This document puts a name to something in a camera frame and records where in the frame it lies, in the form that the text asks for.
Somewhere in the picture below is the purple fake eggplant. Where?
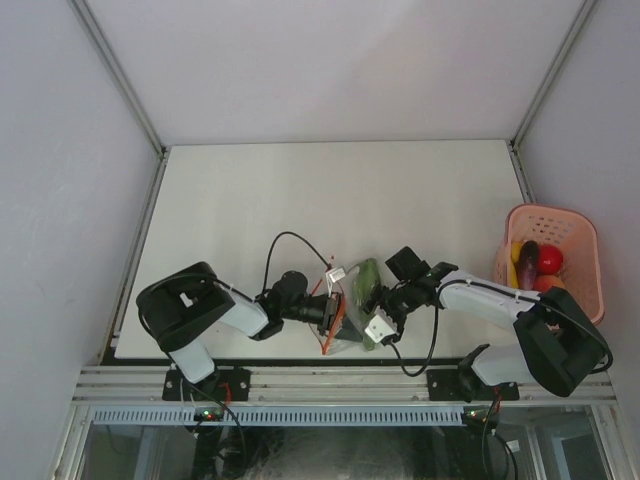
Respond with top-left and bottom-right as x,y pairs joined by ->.
516,240 -> 539,290

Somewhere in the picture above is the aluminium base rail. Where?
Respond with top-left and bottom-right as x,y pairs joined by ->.
72,366 -> 616,406

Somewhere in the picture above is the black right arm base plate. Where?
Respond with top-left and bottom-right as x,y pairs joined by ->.
426,368 -> 520,403

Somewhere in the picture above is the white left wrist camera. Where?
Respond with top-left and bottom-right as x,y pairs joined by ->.
325,266 -> 347,287

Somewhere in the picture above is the green fake leafy vegetable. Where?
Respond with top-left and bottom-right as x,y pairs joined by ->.
346,258 -> 381,352

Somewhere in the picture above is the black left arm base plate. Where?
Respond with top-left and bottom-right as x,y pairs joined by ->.
162,367 -> 251,404

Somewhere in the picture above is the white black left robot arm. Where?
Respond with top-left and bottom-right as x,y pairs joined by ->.
136,262 -> 363,400

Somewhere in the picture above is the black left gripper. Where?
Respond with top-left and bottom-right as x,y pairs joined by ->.
281,291 -> 362,343

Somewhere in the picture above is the left aluminium corner post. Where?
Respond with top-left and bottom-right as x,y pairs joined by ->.
67,0 -> 169,161

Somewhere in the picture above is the pink plastic basket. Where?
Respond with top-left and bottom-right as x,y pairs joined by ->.
493,204 -> 605,325

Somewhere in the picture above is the aluminium corner frame post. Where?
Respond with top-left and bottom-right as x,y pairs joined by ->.
507,0 -> 601,154

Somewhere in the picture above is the red fake apple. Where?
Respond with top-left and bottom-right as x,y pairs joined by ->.
537,244 -> 564,275

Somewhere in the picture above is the perforated grey cable duct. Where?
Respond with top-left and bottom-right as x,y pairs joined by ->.
92,405 -> 465,427

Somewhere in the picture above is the orange fake peach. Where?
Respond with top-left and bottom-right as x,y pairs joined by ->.
533,275 -> 565,293

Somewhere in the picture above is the yellow fake banana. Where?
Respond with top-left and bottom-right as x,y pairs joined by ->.
509,241 -> 523,289

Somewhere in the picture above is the clear zip top bag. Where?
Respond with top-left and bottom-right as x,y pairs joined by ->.
311,264 -> 367,356

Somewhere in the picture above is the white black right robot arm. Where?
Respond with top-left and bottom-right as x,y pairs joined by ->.
363,246 -> 613,402

